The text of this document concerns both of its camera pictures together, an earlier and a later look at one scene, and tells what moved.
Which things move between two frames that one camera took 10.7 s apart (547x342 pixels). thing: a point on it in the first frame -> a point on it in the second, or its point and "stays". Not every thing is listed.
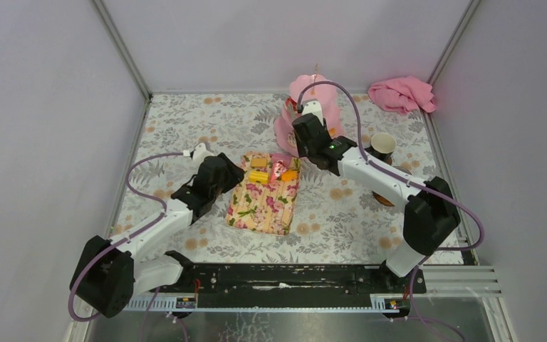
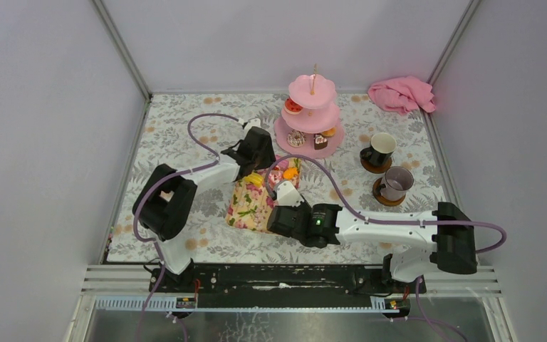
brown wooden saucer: x=383 y=200 stays
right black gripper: x=300 y=147 -> x=303 y=206
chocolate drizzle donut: x=291 y=139 stays
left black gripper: x=231 y=169 -> x=258 y=154
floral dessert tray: x=263 y=196 stays
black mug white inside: x=382 y=145 stays
